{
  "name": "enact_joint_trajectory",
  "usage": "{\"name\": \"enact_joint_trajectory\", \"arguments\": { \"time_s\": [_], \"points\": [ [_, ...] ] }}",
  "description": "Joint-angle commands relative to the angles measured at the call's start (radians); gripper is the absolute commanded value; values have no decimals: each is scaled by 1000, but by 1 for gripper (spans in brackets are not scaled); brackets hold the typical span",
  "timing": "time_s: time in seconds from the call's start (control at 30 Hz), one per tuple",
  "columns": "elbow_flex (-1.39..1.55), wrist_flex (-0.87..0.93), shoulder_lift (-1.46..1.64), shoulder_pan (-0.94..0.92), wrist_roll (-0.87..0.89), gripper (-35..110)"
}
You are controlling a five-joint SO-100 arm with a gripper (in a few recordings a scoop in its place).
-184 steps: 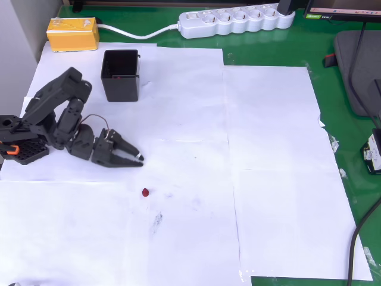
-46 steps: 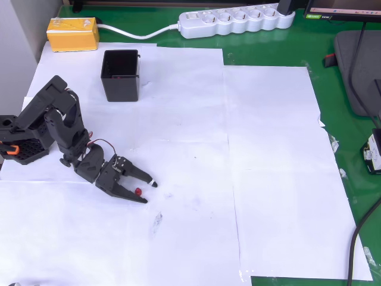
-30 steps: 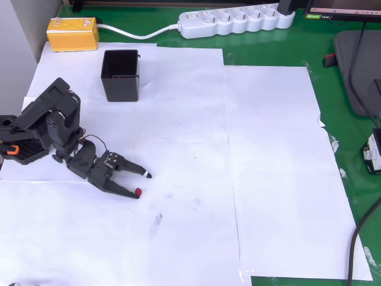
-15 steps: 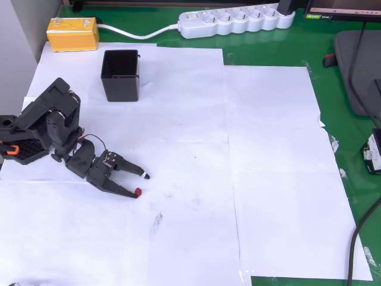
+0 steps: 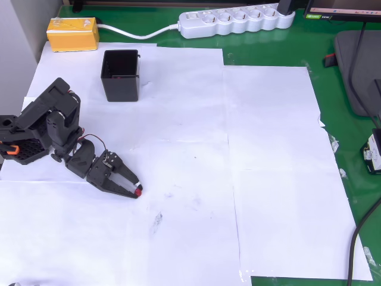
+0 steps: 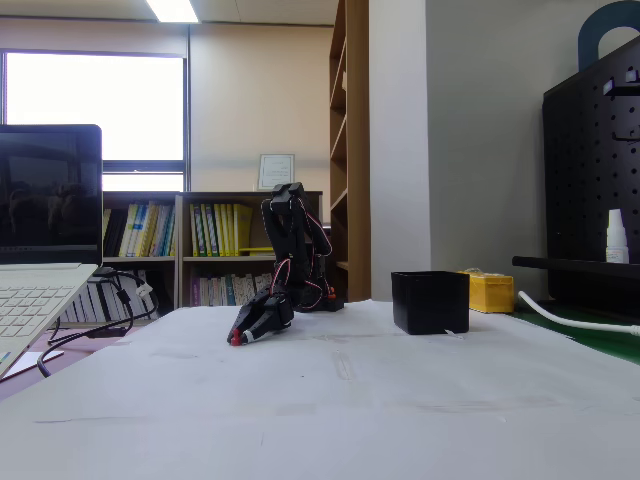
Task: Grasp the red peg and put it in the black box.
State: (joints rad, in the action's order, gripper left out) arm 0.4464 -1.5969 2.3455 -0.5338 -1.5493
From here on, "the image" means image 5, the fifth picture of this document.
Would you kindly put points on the orange clamp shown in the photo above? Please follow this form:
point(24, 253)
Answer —
point(12, 150)

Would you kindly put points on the black stand foot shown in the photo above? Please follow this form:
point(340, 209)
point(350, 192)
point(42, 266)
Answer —
point(79, 5)

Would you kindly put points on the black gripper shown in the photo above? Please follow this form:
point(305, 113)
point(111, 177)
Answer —
point(102, 174)

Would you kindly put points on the black plug adapter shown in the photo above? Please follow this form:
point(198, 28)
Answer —
point(285, 7)

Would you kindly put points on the small red block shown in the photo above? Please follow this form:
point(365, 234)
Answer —
point(137, 192)

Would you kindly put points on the green desk mat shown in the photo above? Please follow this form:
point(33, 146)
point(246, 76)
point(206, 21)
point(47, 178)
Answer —
point(268, 50)

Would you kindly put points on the white power strip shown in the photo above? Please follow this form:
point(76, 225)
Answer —
point(238, 25)

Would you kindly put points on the white paper sheet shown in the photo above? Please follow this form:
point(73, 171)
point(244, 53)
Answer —
point(74, 68)
point(59, 238)
point(184, 223)
point(282, 149)
point(184, 89)
point(268, 95)
point(297, 223)
point(119, 134)

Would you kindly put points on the black square cup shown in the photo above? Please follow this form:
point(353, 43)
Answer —
point(122, 89)

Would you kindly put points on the black device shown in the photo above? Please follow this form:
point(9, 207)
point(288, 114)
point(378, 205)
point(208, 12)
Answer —
point(378, 92)

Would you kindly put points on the small printed cardboard box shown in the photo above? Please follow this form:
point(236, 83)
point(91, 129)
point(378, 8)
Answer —
point(372, 152)

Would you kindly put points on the red and black tag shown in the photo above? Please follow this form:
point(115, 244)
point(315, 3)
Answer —
point(329, 61)

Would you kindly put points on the yellow cardboard box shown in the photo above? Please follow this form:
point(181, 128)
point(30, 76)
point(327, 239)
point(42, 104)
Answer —
point(73, 38)

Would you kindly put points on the clear tape strip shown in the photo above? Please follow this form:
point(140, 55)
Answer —
point(343, 173)
point(334, 144)
point(369, 256)

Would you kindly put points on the black monitor with stickers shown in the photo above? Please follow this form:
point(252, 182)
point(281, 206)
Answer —
point(327, 16)

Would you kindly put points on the grey laptop sleeve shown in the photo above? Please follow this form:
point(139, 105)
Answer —
point(342, 59)

